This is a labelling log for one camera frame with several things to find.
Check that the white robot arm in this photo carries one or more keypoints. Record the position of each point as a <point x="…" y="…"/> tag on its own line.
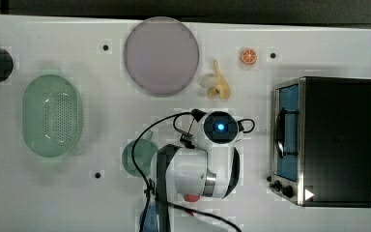
<point x="206" y="164"/>

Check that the grey round plate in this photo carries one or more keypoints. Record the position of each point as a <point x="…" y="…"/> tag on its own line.
<point x="161" y="55"/>

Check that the peeled banana toy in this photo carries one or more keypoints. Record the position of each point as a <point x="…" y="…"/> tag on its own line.
<point x="216" y="84"/>

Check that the large red strawberry toy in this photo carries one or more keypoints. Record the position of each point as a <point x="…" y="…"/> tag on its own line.
<point x="192" y="197"/>

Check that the orange slice toy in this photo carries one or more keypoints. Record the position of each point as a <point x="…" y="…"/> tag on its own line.
<point x="248" y="56"/>

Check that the blue cup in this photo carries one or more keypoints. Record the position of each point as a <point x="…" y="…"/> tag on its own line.
<point x="149" y="220"/>

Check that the green perforated colander bowl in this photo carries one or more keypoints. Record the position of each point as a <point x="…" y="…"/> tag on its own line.
<point x="51" y="116"/>

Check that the black toaster oven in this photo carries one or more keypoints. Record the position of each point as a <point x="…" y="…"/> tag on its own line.
<point x="321" y="142"/>

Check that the green mug with handle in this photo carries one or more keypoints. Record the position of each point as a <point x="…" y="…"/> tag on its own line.
<point x="142" y="152"/>

